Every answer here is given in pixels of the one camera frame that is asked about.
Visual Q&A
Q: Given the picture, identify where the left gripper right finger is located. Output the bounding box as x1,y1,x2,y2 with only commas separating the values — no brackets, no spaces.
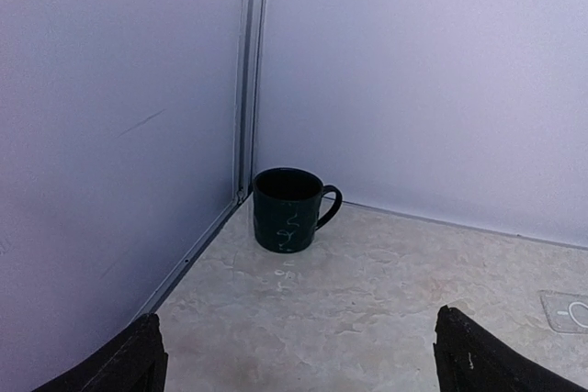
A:
434,306,583,392

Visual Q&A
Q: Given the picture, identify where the clear camera-cutout phone case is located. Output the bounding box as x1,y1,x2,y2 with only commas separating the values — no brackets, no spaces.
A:
538,290,587,334

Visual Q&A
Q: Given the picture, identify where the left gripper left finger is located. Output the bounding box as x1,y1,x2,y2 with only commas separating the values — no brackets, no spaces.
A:
36,313,168,392

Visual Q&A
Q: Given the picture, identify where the left aluminium frame post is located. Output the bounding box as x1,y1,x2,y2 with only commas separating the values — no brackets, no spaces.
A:
233,0,266,205

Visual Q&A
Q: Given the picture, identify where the dark green mug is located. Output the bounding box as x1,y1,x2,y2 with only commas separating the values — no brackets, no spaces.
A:
253,167,343,254

